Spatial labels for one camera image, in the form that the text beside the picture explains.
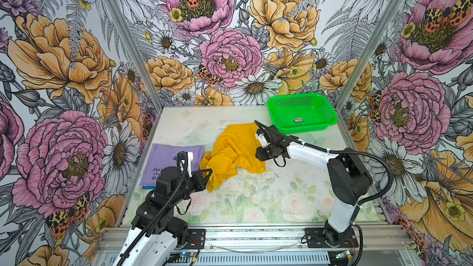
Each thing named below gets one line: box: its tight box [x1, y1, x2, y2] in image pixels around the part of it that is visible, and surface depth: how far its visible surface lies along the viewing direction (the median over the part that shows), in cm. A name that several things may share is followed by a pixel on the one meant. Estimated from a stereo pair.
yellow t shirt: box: [199, 122, 267, 193], surface depth 96 cm
